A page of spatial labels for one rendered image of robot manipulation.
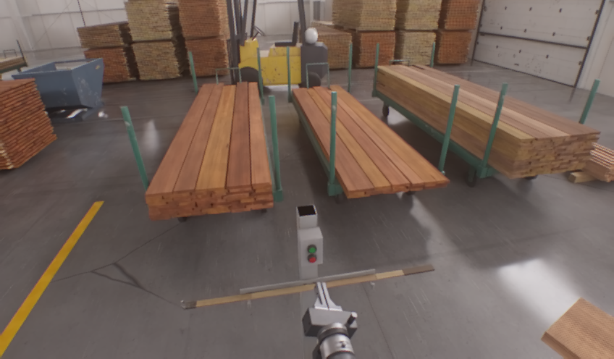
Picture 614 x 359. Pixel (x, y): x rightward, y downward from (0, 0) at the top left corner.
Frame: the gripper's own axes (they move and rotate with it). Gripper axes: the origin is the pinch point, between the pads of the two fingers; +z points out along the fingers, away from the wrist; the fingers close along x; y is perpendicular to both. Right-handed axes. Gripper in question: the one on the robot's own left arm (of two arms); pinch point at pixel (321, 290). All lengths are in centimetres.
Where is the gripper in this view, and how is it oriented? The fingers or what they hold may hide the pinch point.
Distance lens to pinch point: 94.6
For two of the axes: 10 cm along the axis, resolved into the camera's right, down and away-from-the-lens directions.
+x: -9.2, -2.4, -3.1
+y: 3.6, -8.5, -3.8
